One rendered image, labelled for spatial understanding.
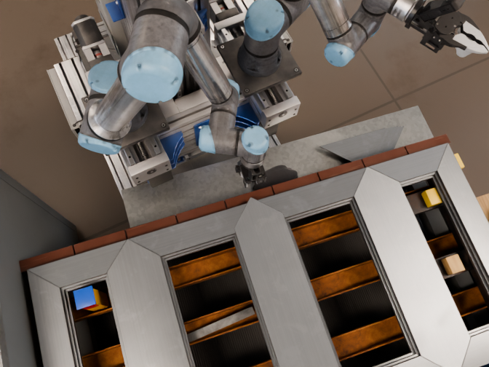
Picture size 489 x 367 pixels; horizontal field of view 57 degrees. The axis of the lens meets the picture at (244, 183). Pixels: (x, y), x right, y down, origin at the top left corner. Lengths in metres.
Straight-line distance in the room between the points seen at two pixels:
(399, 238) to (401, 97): 1.44
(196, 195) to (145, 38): 0.95
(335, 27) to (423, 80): 1.85
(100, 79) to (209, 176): 0.66
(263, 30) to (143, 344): 1.03
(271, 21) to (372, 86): 1.58
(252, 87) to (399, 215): 0.69
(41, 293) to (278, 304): 0.77
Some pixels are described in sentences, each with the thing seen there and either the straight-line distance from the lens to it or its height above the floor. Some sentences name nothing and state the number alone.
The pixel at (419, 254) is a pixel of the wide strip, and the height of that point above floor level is 0.85.
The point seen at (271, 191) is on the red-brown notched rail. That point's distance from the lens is 1.62.
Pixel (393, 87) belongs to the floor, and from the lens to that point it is 2.95.
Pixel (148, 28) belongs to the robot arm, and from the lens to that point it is 0.94.
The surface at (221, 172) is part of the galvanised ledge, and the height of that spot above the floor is 0.68.
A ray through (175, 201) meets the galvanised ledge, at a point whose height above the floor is 0.68.
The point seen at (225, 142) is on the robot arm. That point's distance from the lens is 1.23.
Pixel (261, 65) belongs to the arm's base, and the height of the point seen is 1.09.
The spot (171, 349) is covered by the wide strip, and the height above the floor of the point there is 0.85.
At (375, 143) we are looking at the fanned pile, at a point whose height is 0.72.
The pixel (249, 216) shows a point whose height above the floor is 0.86.
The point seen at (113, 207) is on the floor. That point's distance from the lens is 2.53.
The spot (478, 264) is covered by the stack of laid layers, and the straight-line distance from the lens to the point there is 1.78.
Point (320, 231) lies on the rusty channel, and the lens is 1.76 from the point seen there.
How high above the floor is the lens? 2.36
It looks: 71 degrees down
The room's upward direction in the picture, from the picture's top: 8 degrees clockwise
